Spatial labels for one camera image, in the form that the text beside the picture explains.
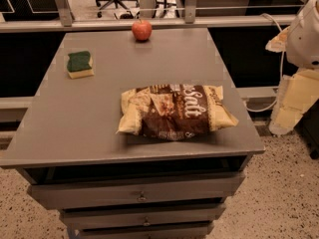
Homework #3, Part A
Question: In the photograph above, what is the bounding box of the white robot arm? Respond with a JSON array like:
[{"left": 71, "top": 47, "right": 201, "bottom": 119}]
[{"left": 266, "top": 0, "right": 319, "bottom": 135}]

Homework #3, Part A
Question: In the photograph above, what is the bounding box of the drawer knob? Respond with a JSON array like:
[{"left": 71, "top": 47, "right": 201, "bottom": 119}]
[
  {"left": 137, "top": 191, "right": 147, "bottom": 202},
  {"left": 143, "top": 217, "right": 151, "bottom": 227}
]

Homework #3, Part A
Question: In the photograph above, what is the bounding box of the green and yellow sponge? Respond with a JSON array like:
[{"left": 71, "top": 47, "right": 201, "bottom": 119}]
[{"left": 67, "top": 51, "right": 94, "bottom": 79}]

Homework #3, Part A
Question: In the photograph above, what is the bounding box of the red apple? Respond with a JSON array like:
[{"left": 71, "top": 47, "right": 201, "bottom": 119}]
[{"left": 132, "top": 20, "right": 153, "bottom": 41}]

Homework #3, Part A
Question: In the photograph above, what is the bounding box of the white cable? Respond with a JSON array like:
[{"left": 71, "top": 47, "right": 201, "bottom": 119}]
[{"left": 245, "top": 12, "right": 287, "bottom": 114}]

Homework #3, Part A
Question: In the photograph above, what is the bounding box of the top drawer knob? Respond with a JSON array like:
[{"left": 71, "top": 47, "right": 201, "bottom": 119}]
[{"left": 137, "top": 191, "right": 147, "bottom": 202}]

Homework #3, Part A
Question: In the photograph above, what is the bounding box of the brown chip bag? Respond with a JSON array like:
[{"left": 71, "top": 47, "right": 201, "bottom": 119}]
[{"left": 118, "top": 84, "right": 238, "bottom": 141}]

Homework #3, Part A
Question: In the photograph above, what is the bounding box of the black office chair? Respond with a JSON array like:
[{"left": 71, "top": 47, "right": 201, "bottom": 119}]
[{"left": 95, "top": 0, "right": 140, "bottom": 18}]

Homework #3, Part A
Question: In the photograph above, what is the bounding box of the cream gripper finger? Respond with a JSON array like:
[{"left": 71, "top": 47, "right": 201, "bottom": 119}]
[{"left": 265, "top": 27, "right": 289, "bottom": 53}]

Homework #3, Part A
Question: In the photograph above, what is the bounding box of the grey drawer cabinet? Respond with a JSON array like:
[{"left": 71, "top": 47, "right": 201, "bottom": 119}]
[{"left": 0, "top": 28, "right": 264, "bottom": 239}]

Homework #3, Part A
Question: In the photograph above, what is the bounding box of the grey metal railing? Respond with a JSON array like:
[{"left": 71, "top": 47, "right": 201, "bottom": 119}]
[{"left": 0, "top": 0, "right": 309, "bottom": 33}]

